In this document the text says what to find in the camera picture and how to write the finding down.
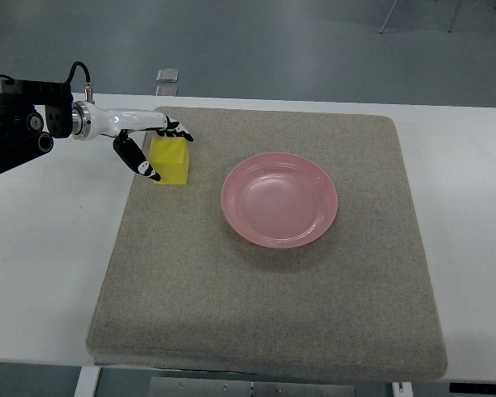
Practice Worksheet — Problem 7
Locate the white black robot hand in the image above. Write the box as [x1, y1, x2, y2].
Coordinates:
[72, 101, 193, 182]

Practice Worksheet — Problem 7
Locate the yellow foam block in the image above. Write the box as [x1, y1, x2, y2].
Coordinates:
[148, 136, 190, 185]

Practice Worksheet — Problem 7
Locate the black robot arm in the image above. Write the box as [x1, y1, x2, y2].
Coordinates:
[0, 61, 93, 174]

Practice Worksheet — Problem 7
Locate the pink plate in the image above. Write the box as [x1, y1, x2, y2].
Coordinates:
[221, 152, 338, 249]

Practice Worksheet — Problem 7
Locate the clear floor socket cover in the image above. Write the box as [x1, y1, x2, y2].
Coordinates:
[155, 68, 179, 96]

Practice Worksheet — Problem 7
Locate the beige felt mat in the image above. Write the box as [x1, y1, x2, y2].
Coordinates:
[86, 107, 447, 382]

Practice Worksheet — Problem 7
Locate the metal table crossbar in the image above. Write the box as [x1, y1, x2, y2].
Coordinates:
[148, 376, 355, 397]

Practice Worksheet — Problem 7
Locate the black label strip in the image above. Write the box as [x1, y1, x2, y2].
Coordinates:
[449, 383, 496, 395]

